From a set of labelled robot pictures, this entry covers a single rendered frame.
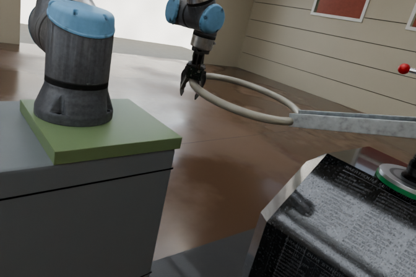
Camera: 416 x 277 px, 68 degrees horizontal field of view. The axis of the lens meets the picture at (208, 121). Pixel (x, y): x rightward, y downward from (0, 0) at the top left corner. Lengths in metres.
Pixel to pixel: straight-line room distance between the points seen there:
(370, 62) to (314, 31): 1.63
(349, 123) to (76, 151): 0.83
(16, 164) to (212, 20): 0.65
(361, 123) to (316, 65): 7.26
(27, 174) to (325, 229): 0.84
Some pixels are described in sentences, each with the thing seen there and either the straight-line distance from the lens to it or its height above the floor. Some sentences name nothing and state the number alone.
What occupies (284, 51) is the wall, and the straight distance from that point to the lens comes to 8.90.
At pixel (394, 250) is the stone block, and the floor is 0.70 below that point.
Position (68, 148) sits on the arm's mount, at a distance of 0.69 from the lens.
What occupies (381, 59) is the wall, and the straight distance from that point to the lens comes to 7.74.
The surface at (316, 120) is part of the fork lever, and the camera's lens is 1.13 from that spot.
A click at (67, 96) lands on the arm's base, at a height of 0.95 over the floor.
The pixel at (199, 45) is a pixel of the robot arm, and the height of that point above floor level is 1.09.
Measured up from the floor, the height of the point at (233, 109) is 0.92.
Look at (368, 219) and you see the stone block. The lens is 1.09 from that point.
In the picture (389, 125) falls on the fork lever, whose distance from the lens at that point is 1.10.
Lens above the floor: 1.19
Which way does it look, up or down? 18 degrees down
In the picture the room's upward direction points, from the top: 13 degrees clockwise
